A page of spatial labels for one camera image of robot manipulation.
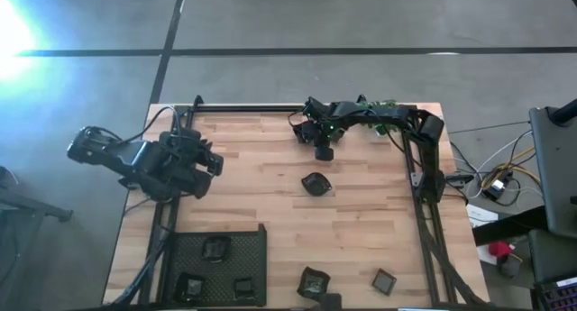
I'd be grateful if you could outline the dark plastic crate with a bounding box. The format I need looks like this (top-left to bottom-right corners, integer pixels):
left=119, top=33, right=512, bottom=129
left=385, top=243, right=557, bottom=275
left=530, top=277, right=577, bottom=311

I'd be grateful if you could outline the white paper sheet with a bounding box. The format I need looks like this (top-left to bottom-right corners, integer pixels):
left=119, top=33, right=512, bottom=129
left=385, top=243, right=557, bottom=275
left=466, top=204, right=499, bottom=229

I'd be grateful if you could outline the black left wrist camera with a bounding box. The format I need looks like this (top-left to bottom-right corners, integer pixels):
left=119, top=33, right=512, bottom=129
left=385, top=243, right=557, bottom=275
left=206, top=152, right=225, bottom=178

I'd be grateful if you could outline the grey round object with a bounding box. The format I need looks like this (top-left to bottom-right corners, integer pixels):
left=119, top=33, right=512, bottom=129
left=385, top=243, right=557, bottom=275
left=497, top=255, right=523, bottom=279

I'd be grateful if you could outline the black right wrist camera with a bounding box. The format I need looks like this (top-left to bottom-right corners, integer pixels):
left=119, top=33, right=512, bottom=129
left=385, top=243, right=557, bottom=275
left=302, top=96, right=333, bottom=118

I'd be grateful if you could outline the leaf shaped black plate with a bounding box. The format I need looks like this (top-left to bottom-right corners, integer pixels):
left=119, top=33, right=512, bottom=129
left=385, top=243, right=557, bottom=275
left=300, top=171, right=334, bottom=197

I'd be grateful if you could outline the yellow cable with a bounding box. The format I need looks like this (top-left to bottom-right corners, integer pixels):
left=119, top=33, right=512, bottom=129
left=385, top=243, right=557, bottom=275
left=480, top=146, right=542, bottom=190

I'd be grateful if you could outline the dark equipment cart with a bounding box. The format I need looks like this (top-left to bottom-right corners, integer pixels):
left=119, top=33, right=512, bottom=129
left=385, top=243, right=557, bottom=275
left=471, top=98, right=577, bottom=247

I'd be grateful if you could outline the green plant in white pot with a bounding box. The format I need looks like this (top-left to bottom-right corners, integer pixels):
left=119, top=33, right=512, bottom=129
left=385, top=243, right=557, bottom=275
left=360, top=99, right=403, bottom=136

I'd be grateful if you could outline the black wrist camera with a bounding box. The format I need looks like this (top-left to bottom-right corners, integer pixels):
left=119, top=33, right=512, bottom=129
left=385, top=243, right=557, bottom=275
left=302, top=96, right=333, bottom=118
left=206, top=152, right=225, bottom=178

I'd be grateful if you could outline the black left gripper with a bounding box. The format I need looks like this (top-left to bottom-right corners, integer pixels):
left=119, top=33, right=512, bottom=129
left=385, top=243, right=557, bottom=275
left=177, top=129, right=214, bottom=201

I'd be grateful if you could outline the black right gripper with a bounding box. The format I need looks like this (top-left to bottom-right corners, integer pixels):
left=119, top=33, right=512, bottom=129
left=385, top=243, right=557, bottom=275
left=309, top=114, right=341, bottom=163

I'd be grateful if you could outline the thin black cable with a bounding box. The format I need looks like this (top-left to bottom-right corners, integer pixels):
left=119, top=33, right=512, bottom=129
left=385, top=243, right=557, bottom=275
left=448, top=120, right=531, bottom=135

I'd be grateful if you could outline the large wavy black plate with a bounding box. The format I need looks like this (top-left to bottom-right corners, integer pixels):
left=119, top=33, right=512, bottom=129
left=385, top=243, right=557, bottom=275
left=296, top=266, right=332, bottom=304

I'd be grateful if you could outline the small white power adapter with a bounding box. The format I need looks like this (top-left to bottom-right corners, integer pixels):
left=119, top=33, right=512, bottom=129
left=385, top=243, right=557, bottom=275
left=484, top=178, right=510, bottom=200

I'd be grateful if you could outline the black seat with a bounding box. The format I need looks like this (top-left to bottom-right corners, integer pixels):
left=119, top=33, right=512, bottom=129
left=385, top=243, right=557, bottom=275
left=527, top=229, right=577, bottom=285

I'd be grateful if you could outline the black perforated metal tray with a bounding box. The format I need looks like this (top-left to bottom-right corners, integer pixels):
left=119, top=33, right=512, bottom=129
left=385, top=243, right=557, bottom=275
left=160, top=222, right=268, bottom=307

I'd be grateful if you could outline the black floor stand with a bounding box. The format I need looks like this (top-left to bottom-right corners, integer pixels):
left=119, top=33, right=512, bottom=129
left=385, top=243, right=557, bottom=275
left=0, top=165, right=74, bottom=224

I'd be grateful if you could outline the white cable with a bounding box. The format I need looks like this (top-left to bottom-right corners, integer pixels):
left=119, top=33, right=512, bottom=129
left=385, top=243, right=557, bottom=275
left=450, top=130, right=534, bottom=200

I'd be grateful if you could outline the red round object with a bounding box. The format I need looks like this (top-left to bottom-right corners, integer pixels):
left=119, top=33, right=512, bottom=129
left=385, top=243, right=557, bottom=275
left=489, top=241, right=515, bottom=260

